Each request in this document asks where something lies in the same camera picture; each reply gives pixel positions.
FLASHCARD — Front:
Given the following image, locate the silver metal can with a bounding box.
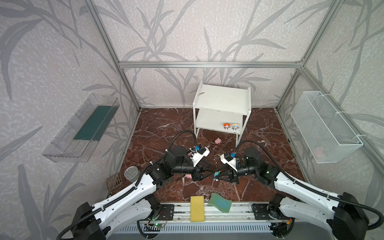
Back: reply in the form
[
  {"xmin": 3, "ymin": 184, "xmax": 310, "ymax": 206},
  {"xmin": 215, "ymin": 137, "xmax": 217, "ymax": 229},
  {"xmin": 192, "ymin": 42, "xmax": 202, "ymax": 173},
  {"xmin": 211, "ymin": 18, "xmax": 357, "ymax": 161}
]
[{"xmin": 124, "ymin": 166, "xmax": 140, "ymax": 183}]

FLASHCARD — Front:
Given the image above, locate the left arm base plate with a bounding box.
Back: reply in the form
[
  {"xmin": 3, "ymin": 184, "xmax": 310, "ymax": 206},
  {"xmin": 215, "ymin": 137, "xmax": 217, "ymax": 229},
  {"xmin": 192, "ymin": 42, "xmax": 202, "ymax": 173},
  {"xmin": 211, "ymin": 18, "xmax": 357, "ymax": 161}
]
[{"xmin": 146, "ymin": 204, "xmax": 175, "ymax": 221}]

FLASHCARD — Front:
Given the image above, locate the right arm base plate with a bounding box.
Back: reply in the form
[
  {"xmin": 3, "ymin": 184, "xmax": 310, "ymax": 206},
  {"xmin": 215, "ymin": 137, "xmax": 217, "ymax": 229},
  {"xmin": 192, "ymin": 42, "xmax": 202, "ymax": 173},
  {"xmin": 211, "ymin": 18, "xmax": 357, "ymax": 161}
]
[{"xmin": 251, "ymin": 203, "xmax": 290, "ymax": 221}]

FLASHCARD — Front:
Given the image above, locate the orange crab blue cat figurine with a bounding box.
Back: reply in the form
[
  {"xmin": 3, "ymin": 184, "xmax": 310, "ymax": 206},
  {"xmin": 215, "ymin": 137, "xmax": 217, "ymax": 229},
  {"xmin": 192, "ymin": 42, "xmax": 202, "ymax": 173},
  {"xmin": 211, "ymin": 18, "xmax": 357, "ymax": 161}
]
[{"xmin": 223, "ymin": 123, "xmax": 231, "ymax": 130}]

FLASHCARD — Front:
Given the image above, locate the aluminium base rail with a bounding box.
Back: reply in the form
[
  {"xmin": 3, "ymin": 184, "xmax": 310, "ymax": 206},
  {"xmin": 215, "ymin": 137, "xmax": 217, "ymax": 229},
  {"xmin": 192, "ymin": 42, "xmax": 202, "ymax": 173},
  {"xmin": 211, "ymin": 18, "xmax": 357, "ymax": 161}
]
[{"xmin": 86, "ymin": 201, "xmax": 340, "ymax": 224}]

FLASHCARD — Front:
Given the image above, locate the green blue cat figurine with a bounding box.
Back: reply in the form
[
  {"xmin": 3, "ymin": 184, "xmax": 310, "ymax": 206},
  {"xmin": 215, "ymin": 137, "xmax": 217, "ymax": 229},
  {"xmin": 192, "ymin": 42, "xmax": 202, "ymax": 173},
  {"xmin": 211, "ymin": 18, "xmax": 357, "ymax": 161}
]
[{"xmin": 214, "ymin": 171, "xmax": 220, "ymax": 182}]

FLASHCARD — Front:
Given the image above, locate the pink item in basket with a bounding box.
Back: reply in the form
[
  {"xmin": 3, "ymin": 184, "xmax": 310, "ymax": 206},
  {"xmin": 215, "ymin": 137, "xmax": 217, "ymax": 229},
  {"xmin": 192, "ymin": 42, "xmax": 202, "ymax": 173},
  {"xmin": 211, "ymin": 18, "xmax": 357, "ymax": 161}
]
[{"xmin": 314, "ymin": 147, "xmax": 327, "ymax": 162}]

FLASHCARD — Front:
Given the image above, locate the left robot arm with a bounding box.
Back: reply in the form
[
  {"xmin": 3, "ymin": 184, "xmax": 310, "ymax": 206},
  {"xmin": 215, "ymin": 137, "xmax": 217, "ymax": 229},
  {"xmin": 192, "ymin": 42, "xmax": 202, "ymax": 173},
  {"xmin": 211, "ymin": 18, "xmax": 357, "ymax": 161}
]
[{"xmin": 57, "ymin": 130, "xmax": 210, "ymax": 240}]

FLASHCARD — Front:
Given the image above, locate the clear plastic wall bin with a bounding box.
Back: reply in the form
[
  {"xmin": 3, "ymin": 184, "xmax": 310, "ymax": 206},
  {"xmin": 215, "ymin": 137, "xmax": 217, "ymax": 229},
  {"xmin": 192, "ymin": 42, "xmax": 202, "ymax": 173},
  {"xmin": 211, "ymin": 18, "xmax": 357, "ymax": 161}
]
[{"xmin": 42, "ymin": 94, "xmax": 120, "ymax": 163}]

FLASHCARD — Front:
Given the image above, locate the green sponge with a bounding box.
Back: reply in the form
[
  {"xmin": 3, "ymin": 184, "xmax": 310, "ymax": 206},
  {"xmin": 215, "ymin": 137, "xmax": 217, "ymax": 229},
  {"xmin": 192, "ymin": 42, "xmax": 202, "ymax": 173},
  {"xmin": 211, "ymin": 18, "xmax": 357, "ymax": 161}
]
[{"xmin": 208, "ymin": 193, "xmax": 232, "ymax": 214}]

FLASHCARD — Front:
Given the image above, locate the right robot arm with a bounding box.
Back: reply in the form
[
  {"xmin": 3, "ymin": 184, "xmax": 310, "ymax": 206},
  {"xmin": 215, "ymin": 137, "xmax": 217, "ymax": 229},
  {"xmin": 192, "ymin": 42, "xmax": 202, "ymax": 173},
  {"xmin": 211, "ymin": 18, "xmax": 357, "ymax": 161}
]
[{"xmin": 215, "ymin": 142, "xmax": 384, "ymax": 240}]

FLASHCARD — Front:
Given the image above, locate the white two-tier metal shelf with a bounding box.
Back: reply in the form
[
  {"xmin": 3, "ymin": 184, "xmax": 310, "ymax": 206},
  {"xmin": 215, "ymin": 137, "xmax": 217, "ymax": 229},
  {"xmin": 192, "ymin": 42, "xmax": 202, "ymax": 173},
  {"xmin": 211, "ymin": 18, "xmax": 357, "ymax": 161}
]
[{"xmin": 193, "ymin": 83, "xmax": 252, "ymax": 146}]

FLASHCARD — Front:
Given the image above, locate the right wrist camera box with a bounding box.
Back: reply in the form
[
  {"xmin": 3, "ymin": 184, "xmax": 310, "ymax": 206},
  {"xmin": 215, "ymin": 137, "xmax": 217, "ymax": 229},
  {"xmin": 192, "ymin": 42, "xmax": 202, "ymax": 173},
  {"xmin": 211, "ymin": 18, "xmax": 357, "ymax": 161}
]
[{"xmin": 220, "ymin": 152, "xmax": 239, "ymax": 171}]

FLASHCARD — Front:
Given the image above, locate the white wire mesh basket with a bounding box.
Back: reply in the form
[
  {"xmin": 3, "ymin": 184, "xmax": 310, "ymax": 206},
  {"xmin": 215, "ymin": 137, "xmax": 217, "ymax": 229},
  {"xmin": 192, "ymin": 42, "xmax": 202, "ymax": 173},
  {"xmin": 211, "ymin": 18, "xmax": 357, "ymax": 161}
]
[{"xmin": 291, "ymin": 91, "xmax": 364, "ymax": 164}]

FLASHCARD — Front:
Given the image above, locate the yellow sponge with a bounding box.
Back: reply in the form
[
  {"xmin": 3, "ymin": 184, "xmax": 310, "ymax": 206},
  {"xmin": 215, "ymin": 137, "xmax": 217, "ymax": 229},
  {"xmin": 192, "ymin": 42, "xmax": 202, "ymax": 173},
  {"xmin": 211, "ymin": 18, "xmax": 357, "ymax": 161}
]
[{"xmin": 190, "ymin": 196, "xmax": 205, "ymax": 223}]

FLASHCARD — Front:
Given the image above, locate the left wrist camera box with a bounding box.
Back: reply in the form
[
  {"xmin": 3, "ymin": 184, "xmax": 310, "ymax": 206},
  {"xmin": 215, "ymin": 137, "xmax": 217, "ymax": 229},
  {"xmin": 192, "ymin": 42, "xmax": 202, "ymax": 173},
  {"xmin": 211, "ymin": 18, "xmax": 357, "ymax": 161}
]
[{"xmin": 191, "ymin": 145, "xmax": 210, "ymax": 167}]

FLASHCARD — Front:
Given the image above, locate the white hooded blue cat figurine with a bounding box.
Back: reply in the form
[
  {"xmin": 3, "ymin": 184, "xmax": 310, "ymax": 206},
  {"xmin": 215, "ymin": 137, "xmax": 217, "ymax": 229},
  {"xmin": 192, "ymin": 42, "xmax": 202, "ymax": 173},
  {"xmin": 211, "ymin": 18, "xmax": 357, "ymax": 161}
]
[{"xmin": 232, "ymin": 124, "xmax": 240, "ymax": 131}]

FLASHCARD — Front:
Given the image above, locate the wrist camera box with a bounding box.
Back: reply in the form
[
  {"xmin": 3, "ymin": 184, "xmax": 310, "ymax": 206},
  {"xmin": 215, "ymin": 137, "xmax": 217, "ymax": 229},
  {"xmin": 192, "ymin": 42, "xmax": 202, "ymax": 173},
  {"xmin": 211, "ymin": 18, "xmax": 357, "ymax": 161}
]
[
  {"xmin": 191, "ymin": 145, "xmax": 210, "ymax": 167},
  {"xmin": 220, "ymin": 152, "xmax": 239, "ymax": 171}
]

